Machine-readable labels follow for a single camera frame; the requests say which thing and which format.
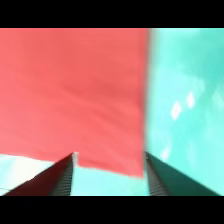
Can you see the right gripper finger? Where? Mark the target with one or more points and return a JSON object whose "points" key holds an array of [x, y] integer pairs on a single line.
{"points": [[56, 180]]}

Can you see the red garment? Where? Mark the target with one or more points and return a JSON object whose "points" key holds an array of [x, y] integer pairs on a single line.
{"points": [[73, 96]]}

